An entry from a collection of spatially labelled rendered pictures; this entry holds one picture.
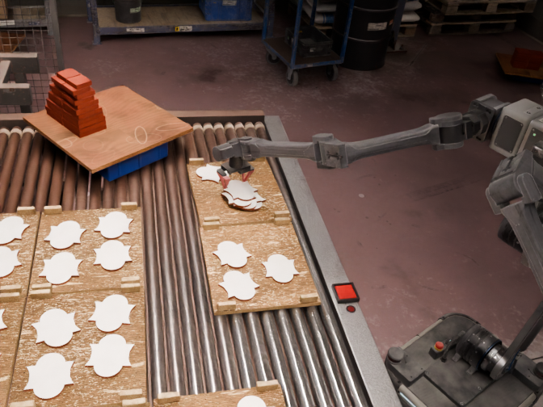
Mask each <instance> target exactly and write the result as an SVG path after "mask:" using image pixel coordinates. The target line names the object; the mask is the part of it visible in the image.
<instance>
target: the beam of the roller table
mask: <svg viewBox="0 0 543 407"><path fill-rule="evenodd" d="M264 127H265V129H266V134H267V138H268V140H270V141H289V139H288V136H287V134H286V132H285V130H284V127H283V124H282V123H281V121H280V117H279V116H278V115H266V116H265V118H264ZM276 161H277V164H278V166H279V168H280V172H281V174H282V177H283V179H284V183H285V185H286V187H287V190H288V193H289V196H290V198H291V200H292V203H293V206H294V209H295V211H296V214H297V217H298V220H299V222H300V224H301V228H302V230H303V233H304V235H305V239H306V241H307V243H308V246H309V249H310V252H311V254H312V256H313V259H314V262H315V265H316V267H317V269H318V273H319V275H320V278H321V281H322V284H323V287H324V288H325V291H326V294H327V297H328V300H329V302H330V306H331V308H332V310H333V313H334V315H335V319H336V321H337V323H338V326H339V329H340V332H341V334H342V336H343V340H344V342H345V345H346V348H347V351H348V354H349V355H350V358H351V361H352V364H353V367H354V368H355V371H356V374H357V377H358V380H359V382H360V386H361V388H362V390H363V393H364V396H365V399H366V401H367V403H368V407H402V404H401V402H400V400H399V398H398V394H397V393H396V391H395V388H394V386H393V383H392V381H391V379H390V377H389V373H388V372H387V370H386V367H385V365H384V362H383V360H382V358H381V355H380V353H379V350H378V349H377V345H376V343H375V341H374V339H373V336H372V334H371V332H370V329H369V327H368V324H367V322H366V320H365V318H364V315H363V313H362V311H361V308H360V306H359V303H358V302H351V303H342V304H338V303H337V301H336V299H335V295H334V293H333V291H332V288H331V285H332V284H333V283H349V280H348V278H347V275H346V273H345V270H344V269H343V265H342V263H341V262H340V259H339V256H338V254H337V252H336V250H335V247H334V245H333V242H332V240H331V238H330V235H329V233H328V231H327V229H326V226H325V224H324V221H323V219H322V216H321V214H320V212H319V210H318V206H317V204H316V203H315V200H314V198H313V195H312V193H311V191H310V189H309V186H308V183H307V182H306V180H305V176H304V174H303V172H302V170H301V167H300V165H299V162H298V160H297V159H296V158H288V157H276ZM348 305H352V306H354V307H355V308H356V311H355V312H354V313H350V312H348V311H347V310H346V307H347V306H348Z"/></svg>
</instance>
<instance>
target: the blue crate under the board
mask: <svg viewBox="0 0 543 407"><path fill-rule="evenodd" d="M167 156H168V147H167V142H166V143H164V144H162V145H159V146H157V147H154V148H152V149H149V150H147V151H145V152H143V153H139V154H138V155H136V156H133V157H131V158H128V159H126V160H124V161H122V162H118V163H116V164H115V165H112V166H109V167H107V168H105V169H102V170H100V171H97V173H99V174H100V175H102V176H103V177H104V178H105V179H106V180H107V181H109V182H110V181H112V180H114V179H116V178H119V177H121V176H124V175H126V174H128V173H131V172H133V171H134V170H138V169H140V168H141V167H143V166H147V165H149V164H150V163H153V162H155V161H158V160H160V159H162V158H164V157H167Z"/></svg>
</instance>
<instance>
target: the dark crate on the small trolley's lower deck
mask: <svg viewBox="0 0 543 407"><path fill-rule="evenodd" d="M294 30H295V27H286V29H285V40H284V42H285V43H286V44H288V45H289V46H290V47H291V48H293V37H294ZM299 32H302V34H301V35H298V41H297V53H298V54H299V55H301V56H302V57H303V58H308V57H322V56H329V55H331V54H330V52H331V48H332V44H333V40H332V39H331V38H329V37H328V36H326V35H325V34H324V33H322V32H321V31H319V30H318V29H317V28H316V27H315V26H314V25H305V26H300V28H299Z"/></svg>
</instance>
